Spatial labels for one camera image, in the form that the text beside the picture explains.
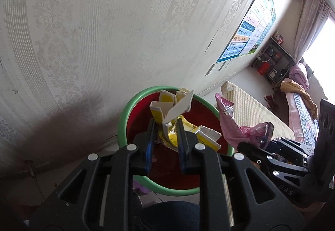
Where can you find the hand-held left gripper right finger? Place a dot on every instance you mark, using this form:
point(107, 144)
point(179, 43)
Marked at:
point(180, 143)

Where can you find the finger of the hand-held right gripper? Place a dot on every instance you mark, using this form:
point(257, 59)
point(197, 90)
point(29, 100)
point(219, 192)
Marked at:
point(290, 145)
point(257, 157)

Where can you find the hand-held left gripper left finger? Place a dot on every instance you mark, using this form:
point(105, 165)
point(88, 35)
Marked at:
point(149, 143)

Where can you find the red bucket with green rim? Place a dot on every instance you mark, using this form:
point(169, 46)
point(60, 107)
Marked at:
point(163, 170)

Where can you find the yellow white carton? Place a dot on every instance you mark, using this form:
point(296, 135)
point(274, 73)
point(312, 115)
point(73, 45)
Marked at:
point(160, 113)

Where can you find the pink foil snack wrapper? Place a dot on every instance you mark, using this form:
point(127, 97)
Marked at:
point(227, 121)

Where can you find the grey patchwork quilt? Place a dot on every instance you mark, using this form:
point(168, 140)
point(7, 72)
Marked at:
point(305, 121)

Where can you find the pink bed sheet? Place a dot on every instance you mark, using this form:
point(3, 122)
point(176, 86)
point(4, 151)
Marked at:
point(291, 107)

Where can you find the red shoe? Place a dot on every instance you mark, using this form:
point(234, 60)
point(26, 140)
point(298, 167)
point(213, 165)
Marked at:
point(271, 104)
point(268, 97)

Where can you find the yellow blanket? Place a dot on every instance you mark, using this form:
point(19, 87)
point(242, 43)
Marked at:
point(298, 92)

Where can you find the pink folded blanket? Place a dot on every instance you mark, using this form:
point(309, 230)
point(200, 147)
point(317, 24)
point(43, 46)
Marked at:
point(299, 75)

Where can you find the person's leg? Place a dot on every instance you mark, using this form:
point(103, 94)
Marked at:
point(167, 216)

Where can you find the red box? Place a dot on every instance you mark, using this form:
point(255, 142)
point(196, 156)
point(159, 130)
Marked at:
point(264, 68)

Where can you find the black metal shelf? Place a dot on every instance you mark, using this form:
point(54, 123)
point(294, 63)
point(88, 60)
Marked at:
point(284, 56)

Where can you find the window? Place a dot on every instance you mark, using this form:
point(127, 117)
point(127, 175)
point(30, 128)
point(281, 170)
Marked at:
point(323, 45)

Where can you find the small boxes on shelf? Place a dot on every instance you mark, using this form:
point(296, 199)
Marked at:
point(279, 37)

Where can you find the pale patterned curtain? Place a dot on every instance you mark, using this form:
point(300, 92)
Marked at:
point(310, 24)

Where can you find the white single wall socket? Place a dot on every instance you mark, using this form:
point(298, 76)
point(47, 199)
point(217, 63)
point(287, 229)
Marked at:
point(210, 71)

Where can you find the white double wall socket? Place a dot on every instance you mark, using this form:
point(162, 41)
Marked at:
point(221, 66)

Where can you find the blue letter wall poster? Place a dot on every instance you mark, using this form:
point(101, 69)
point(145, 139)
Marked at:
point(235, 50)

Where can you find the white chart wall poster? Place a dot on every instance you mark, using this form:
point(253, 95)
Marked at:
point(257, 27)

